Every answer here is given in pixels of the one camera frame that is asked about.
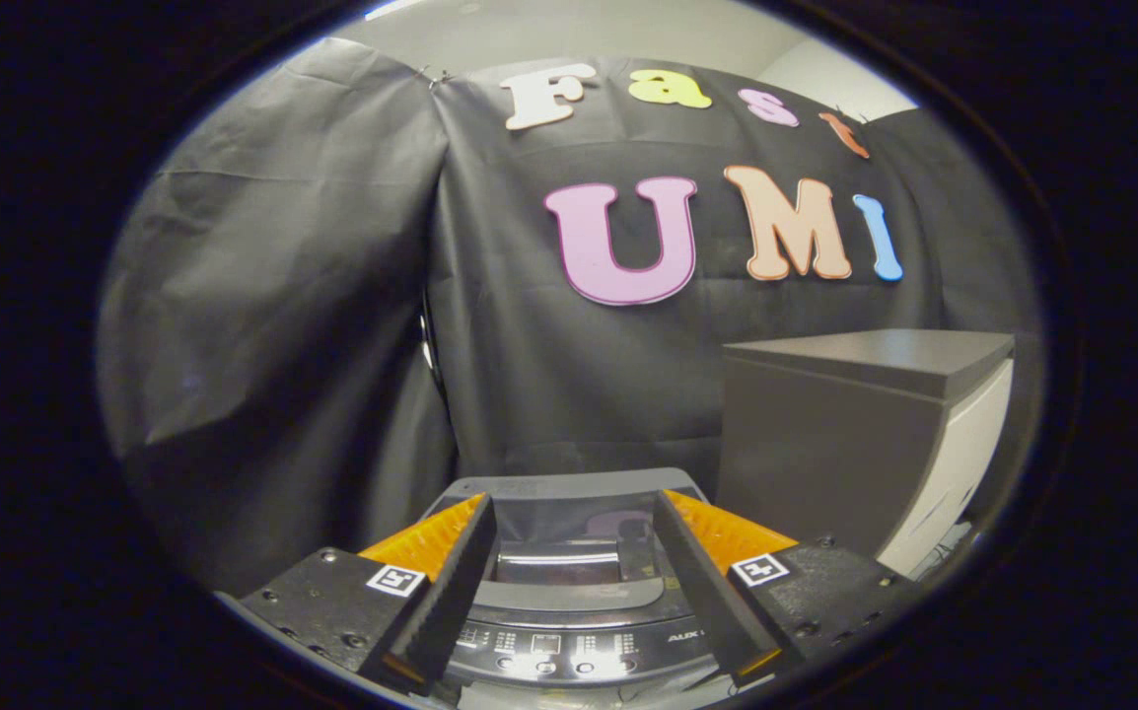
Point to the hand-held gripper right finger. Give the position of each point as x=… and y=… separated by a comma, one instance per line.
x=702, y=592

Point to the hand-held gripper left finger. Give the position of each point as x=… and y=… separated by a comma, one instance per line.
x=451, y=592

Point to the grey washing machine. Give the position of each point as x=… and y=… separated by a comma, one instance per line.
x=569, y=646

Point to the white cabinet with grey top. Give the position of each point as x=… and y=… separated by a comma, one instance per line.
x=825, y=444

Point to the metal stand pole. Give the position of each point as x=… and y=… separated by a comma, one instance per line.
x=428, y=355

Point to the black backdrop cloth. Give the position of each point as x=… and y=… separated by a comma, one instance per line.
x=283, y=296

